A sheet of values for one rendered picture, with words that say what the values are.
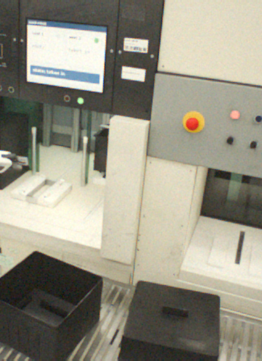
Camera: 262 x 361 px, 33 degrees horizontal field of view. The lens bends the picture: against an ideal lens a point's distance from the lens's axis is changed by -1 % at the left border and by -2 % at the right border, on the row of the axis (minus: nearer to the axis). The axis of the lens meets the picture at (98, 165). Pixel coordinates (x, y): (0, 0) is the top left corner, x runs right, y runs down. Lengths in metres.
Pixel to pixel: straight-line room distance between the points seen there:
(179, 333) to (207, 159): 0.54
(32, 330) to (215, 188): 1.03
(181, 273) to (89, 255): 0.36
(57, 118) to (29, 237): 0.97
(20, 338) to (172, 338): 0.45
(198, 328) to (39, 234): 0.73
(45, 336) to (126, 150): 0.62
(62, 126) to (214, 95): 1.38
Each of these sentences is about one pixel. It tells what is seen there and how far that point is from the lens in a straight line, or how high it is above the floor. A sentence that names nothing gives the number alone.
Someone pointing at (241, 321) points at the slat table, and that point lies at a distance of 1.70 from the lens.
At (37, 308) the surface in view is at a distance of 1.62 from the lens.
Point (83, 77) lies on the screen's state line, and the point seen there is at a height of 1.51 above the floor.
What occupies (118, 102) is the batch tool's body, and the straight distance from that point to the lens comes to 1.49.
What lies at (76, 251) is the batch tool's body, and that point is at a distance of 1.79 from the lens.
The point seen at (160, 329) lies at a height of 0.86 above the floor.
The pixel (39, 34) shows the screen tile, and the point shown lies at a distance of 1.56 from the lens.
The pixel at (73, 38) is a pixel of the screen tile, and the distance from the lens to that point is 1.51.
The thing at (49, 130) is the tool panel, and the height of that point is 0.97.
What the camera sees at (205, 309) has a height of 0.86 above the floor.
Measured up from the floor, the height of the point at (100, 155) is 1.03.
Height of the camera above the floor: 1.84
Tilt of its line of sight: 23 degrees down
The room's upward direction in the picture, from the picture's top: 4 degrees clockwise
